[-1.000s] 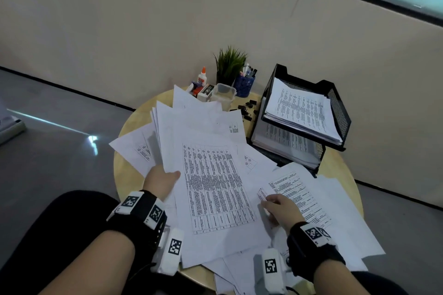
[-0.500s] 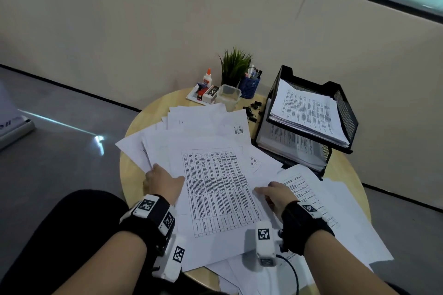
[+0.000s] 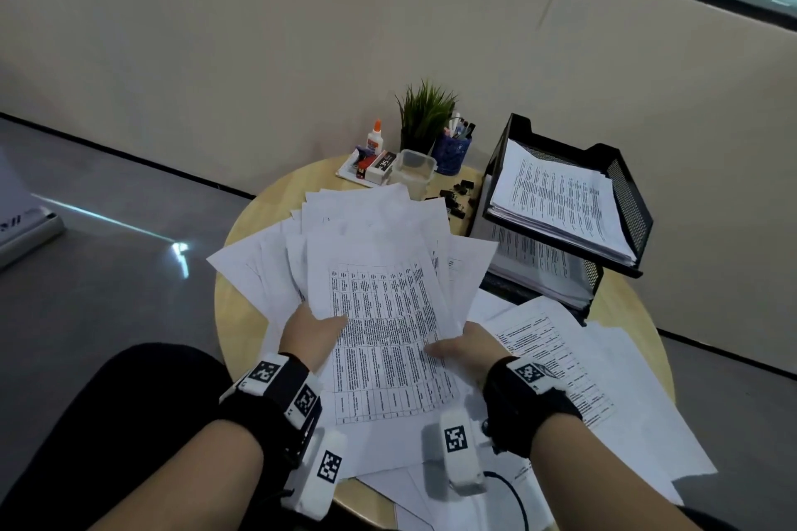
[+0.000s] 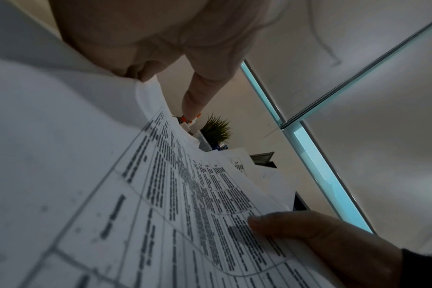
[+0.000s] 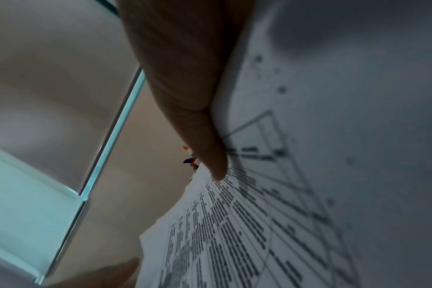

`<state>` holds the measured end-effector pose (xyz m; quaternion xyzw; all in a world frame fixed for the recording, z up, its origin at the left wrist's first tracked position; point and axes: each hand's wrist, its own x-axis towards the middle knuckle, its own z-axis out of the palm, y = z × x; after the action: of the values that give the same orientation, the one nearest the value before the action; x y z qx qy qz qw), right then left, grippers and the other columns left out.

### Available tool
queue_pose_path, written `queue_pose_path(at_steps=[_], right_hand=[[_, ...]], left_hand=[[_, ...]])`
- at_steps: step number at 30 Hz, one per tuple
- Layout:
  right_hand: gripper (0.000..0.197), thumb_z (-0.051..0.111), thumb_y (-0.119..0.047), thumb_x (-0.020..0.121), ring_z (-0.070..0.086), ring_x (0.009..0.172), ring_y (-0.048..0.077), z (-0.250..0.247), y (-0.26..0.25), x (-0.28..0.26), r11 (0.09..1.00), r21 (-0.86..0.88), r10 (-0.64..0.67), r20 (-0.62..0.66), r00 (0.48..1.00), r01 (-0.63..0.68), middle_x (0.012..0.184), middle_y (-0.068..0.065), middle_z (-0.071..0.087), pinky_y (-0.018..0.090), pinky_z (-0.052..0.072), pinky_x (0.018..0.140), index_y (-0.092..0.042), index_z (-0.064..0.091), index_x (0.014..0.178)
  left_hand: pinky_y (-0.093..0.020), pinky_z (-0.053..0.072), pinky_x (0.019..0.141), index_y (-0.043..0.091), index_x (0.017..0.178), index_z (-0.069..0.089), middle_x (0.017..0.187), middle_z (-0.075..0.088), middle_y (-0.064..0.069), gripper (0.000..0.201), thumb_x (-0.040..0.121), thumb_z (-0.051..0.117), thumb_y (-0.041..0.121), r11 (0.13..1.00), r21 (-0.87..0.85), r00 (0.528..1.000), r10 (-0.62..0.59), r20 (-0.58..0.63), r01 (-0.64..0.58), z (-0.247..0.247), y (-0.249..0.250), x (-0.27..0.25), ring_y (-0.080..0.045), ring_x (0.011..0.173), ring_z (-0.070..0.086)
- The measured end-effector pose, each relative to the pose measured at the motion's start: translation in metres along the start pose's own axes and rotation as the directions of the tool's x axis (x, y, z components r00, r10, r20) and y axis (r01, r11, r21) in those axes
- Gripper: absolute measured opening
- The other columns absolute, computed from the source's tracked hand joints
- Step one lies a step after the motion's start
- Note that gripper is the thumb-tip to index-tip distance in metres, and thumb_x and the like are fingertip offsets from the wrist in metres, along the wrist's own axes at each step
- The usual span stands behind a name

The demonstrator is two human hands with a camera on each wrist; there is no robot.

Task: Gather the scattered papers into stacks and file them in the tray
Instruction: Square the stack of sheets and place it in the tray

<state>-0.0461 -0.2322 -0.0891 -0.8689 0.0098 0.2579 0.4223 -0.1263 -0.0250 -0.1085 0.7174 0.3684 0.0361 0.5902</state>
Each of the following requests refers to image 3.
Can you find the round wooden table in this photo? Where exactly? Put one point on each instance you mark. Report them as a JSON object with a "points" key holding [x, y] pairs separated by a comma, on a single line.
{"points": [[233, 325]]}

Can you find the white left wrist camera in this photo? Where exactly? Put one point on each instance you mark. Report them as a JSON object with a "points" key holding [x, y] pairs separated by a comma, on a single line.
{"points": [[327, 468]]}

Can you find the person's left forearm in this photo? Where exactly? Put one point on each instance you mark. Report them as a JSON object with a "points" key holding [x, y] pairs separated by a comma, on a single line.
{"points": [[187, 481]]}

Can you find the red stapler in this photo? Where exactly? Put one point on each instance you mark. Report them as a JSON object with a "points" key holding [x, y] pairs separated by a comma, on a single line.
{"points": [[365, 166]]}

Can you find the bunch of marker pens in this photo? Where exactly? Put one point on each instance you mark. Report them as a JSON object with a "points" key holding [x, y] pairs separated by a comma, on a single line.
{"points": [[459, 126]]}

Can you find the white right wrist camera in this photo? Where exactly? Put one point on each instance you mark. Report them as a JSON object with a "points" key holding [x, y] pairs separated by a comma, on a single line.
{"points": [[457, 443]]}

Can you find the black right wrist band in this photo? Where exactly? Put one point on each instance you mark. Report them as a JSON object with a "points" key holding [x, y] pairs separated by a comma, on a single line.
{"points": [[523, 418]]}

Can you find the person's right forearm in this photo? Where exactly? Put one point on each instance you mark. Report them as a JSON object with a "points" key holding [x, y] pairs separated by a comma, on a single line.
{"points": [[604, 481]]}

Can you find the white glue bottle orange cap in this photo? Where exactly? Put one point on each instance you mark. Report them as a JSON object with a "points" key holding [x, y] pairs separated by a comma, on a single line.
{"points": [[375, 140]]}

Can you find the pile of printed papers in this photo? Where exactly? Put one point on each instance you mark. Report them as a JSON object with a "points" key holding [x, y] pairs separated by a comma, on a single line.
{"points": [[560, 356]]}

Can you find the black mesh paper tray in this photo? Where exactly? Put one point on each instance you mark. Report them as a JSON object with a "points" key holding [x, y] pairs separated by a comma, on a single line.
{"points": [[635, 213]]}

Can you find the clear plastic box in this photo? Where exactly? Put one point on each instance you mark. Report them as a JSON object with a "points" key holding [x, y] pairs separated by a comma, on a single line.
{"points": [[413, 173]]}

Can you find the person's left hand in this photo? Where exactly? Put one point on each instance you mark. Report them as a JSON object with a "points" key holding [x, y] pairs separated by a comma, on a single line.
{"points": [[308, 338]]}

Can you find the white tray with stapler items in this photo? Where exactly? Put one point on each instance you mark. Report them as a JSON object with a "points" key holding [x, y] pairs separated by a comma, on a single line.
{"points": [[345, 174]]}

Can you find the blue mesh pen holder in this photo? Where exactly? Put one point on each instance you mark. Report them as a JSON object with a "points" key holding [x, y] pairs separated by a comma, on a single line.
{"points": [[452, 156]]}

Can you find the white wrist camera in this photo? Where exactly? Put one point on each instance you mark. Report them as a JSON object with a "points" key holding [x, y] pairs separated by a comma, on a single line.
{"points": [[457, 443], [327, 468]]}

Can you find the white box black label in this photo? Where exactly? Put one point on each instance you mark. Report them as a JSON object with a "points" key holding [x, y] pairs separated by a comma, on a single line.
{"points": [[381, 166]]}

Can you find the green potted plant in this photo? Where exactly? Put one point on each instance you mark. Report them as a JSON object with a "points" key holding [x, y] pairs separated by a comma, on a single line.
{"points": [[424, 113]]}

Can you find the heap of black binder clips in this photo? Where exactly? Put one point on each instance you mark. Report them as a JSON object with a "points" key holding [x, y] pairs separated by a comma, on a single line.
{"points": [[457, 197]]}

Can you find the black left wrist band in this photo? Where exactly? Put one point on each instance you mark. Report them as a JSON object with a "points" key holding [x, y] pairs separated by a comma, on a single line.
{"points": [[261, 406]]}

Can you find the black wrist band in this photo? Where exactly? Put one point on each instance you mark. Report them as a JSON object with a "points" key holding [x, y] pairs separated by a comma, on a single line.
{"points": [[261, 406], [523, 418]]}

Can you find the person's right hand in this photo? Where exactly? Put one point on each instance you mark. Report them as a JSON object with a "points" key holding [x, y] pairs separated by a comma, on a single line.
{"points": [[473, 356]]}

